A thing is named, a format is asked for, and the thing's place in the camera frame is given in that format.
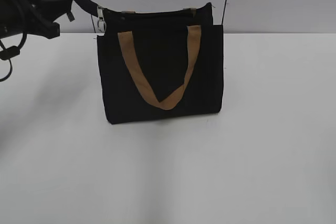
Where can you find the silver zipper pull clasp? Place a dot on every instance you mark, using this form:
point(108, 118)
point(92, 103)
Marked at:
point(101, 23)

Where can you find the black tote bag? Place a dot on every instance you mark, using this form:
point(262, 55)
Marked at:
point(160, 41)

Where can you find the tan front bag handle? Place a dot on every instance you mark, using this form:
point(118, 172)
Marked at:
point(126, 43)

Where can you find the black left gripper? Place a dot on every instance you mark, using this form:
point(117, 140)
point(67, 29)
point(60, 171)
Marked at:
point(26, 17)

